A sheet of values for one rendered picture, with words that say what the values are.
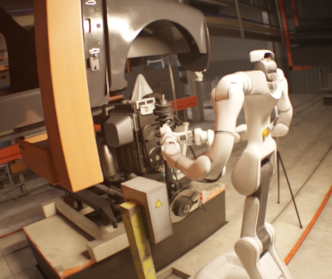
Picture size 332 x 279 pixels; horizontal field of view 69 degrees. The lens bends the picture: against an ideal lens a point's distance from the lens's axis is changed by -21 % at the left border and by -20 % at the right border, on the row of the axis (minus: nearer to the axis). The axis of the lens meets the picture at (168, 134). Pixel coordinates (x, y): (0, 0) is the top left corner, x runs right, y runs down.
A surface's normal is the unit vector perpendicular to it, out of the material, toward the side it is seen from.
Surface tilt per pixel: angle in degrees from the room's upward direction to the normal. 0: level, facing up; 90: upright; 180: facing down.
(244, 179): 90
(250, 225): 90
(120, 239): 90
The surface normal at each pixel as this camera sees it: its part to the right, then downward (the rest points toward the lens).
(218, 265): 0.57, -0.28
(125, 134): 0.40, 0.15
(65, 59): 0.70, 0.07
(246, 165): -0.76, 0.22
